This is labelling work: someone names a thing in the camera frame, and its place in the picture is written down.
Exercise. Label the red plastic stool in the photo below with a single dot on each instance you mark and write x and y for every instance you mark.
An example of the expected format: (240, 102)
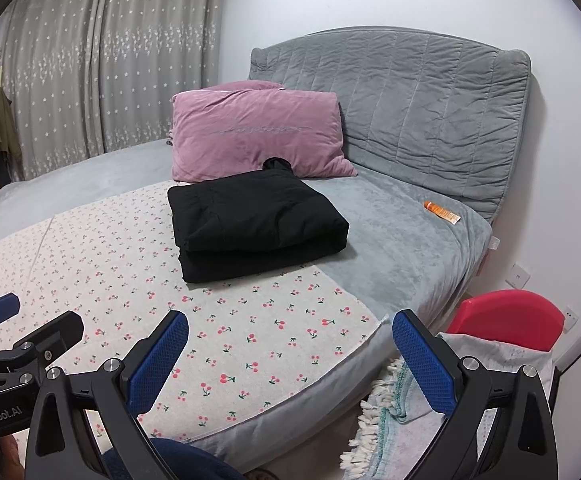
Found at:
(510, 315)

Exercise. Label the person's blue trouser leg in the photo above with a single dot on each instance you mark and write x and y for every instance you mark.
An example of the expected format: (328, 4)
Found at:
(175, 462)

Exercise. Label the grey star pattern curtain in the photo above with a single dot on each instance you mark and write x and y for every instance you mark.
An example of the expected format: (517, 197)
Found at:
(115, 60)

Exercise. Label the white wall socket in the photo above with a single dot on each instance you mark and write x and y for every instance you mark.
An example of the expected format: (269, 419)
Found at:
(570, 316)
(517, 276)

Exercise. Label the orange tube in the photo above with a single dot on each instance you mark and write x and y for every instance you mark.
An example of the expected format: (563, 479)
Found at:
(441, 211)

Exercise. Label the grey bed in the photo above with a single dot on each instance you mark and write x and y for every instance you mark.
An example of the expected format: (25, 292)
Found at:
(395, 240)

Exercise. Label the pink velvet pillow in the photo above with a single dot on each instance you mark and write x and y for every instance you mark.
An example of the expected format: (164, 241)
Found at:
(255, 132)

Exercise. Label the white fringed rug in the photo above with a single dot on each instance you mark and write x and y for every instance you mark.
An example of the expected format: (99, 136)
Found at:
(385, 425)

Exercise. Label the black jacket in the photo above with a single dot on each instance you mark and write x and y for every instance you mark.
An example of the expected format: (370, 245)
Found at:
(255, 225)

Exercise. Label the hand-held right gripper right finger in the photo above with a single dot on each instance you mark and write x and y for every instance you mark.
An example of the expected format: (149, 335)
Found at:
(423, 365)

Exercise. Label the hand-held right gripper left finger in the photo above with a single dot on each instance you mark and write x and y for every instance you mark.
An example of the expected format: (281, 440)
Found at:
(160, 355)

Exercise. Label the cherry print blanket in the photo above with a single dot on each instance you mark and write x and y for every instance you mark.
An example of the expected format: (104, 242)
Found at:
(130, 280)

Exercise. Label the grey quilted headboard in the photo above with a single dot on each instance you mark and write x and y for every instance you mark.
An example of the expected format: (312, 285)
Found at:
(420, 110)

